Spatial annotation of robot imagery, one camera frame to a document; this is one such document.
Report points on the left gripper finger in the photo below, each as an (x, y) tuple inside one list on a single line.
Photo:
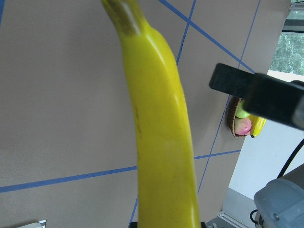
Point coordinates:
[(265, 96)]

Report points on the yellow banana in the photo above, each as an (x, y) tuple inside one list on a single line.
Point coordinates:
[(167, 195), (257, 125)]

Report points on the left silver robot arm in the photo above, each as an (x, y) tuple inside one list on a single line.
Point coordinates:
[(280, 204)]

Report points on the woven wicker basket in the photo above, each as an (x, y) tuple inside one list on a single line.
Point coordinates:
[(231, 114)]

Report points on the yellow banana under pear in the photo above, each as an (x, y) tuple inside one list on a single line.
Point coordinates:
[(257, 125)]

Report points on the green yellow pear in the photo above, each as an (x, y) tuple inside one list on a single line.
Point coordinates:
[(240, 112)]

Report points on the red apple upper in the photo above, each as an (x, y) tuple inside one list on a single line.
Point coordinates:
[(242, 126)]

